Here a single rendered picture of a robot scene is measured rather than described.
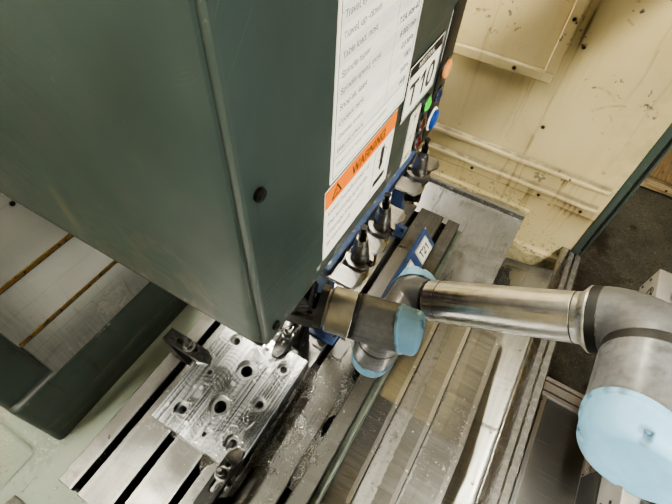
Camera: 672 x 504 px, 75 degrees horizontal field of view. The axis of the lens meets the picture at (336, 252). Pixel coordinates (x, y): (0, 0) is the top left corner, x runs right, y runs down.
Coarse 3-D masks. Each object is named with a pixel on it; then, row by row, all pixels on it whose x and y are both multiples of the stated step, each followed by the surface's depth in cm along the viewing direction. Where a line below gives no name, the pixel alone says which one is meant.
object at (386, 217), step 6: (390, 204) 99; (378, 210) 99; (384, 210) 98; (390, 210) 99; (378, 216) 100; (384, 216) 99; (390, 216) 100; (378, 222) 101; (384, 222) 100; (390, 222) 102; (378, 228) 102; (384, 228) 102
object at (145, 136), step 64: (0, 0) 25; (64, 0) 22; (128, 0) 20; (192, 0) 18; (256, 0) 21; (320, 0) 26; (448, 0) 48; (0, 64) 30; (64, 64) 26; (128, 64) 23; (192, 64) 21; (256, 64) 23; (320, 64) 29; (0, 128) 39; (64, 128) 32; (128, 128) 28; (192, 128) 24; (256, 128) 26; (320, 128) 33; (64, 192) 42; (128, 192) 34; (192, 192) 29; (256, 192) 29; (320, 192) 39; (128, 256) 46; (192, 256) 37; (256, 256) 33; (320, 256) 47; (256, 320) 41
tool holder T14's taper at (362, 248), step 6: (360, 240) 92; (366, 240) 92; (354, 246) 94; (360, 246) 93; (366, 246) 93; (354, 252) 95; (360, 252) 94; (366, 252) 95; (354, 258) 96; (360, 258) 95; (366, 258) 96; (360, 264) 97
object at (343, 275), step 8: (336, 264) 97; (344, 264) 98; (336, 272) 96; (344, 272) 96; (352, 272) 96; (360, 272) 97; (336, 280) 95; (344, 280) 95; (352, 280) 95; (360, 280) 95; (352, 288) 94
